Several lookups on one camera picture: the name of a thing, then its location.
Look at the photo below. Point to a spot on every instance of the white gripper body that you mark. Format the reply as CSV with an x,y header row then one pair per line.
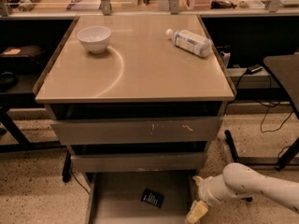
x,y
206,190

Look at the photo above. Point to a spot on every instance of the dark blue rxbar wrapper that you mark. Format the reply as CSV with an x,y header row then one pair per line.
x,y
152,197

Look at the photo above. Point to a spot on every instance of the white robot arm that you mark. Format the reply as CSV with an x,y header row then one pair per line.
x,y
238,181

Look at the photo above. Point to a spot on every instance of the grey top drawer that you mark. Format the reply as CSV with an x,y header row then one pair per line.
x,y
136,131

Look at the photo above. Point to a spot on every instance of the open grey bottom drawer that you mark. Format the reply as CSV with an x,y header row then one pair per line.
x,y
116,198

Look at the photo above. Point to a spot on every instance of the grey middle drawer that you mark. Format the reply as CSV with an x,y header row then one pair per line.
x,y
140,162

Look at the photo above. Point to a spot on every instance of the grey drawer cabinet with countertop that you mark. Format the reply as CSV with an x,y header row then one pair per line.
x,y
140,75

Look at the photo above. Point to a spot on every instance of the black table leg base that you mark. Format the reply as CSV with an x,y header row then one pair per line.
x,y
230,142

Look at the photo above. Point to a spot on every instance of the black power adapter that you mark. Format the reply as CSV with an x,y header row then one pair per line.
x,y
254,69

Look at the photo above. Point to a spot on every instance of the clear plastic water bottle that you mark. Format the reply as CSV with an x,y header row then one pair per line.
x,y
191,42

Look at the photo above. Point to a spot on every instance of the white ceramic bowl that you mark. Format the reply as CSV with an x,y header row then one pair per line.
x,y
94,39

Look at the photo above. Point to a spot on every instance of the black left table leg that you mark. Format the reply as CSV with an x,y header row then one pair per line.
x,y
23,144

